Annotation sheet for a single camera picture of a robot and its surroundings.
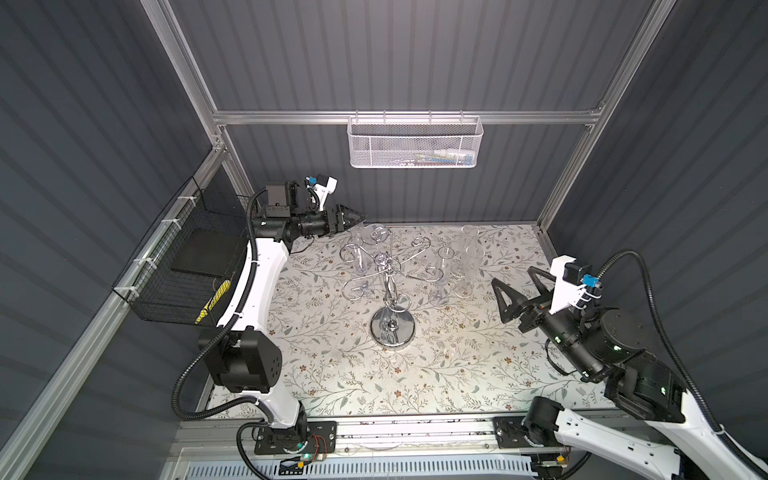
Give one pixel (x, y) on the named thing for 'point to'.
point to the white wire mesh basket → (414, 142)
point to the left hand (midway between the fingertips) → (360, 219)
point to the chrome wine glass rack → (392, 326)
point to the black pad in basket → (209, 252)
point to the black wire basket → (156, 292)
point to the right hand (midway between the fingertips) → (516, 279)
